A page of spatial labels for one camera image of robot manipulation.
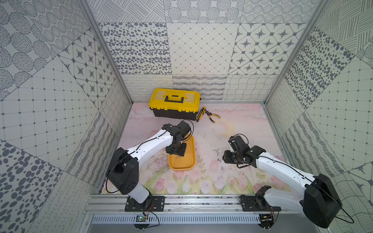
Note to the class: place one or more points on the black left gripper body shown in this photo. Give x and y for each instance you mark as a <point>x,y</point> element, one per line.
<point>176,148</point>

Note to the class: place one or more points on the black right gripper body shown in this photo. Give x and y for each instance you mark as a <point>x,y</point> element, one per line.
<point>233,157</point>

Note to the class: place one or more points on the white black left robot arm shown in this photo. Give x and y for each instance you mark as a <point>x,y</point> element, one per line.
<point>123,169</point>

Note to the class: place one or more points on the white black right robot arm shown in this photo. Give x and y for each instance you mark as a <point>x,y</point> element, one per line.
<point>313,195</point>

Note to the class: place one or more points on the yellow plastic storage tray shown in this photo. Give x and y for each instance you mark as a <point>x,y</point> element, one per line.
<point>186,162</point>

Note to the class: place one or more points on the black right controller box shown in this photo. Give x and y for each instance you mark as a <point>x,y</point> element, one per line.
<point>266,221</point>

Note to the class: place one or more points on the screw pile on table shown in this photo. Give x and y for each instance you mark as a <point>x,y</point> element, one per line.
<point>216,151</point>

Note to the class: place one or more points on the black yellow toolbox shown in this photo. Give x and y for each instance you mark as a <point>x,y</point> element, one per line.
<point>178,104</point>

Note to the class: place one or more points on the green circuit board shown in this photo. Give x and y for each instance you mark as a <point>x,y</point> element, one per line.
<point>141,219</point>

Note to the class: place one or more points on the yellow handled pliers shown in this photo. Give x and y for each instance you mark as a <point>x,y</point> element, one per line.
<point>203,112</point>

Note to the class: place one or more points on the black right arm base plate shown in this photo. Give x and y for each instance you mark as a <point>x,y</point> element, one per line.
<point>257,203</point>

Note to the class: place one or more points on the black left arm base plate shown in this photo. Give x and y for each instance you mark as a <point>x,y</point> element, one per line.
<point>151,203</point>

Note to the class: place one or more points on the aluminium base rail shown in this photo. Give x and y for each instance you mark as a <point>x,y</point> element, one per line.
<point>194,204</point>

